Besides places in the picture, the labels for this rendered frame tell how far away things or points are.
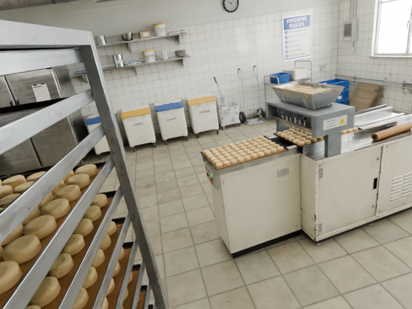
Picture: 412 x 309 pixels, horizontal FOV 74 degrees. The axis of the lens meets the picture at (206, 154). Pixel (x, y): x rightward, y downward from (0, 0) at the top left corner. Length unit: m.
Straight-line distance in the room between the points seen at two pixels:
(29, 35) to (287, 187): 2.13
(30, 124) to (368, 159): 2.36
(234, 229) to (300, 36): 5.13
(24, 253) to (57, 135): 4.81
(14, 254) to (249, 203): 1.91
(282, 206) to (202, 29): 4.32
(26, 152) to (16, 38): 5.10
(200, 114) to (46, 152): 2.80
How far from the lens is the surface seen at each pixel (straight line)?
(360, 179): 2.56
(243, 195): 2.19
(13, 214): 0.43
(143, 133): 5.36
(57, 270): 0.60
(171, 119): 5.31
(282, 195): 2.38
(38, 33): 0.52
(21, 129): 0.46
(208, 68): 5.97
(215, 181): 2.10
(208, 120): 5.44
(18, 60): 0.51
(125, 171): 0.78
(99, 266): 0.74
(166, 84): 5.86
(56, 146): 5.35
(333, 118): 2.15
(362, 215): 2.79
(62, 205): 0.60
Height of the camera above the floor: 1.76
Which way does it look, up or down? 22 degrees down
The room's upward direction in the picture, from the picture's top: 9 degrees counter-clockwise
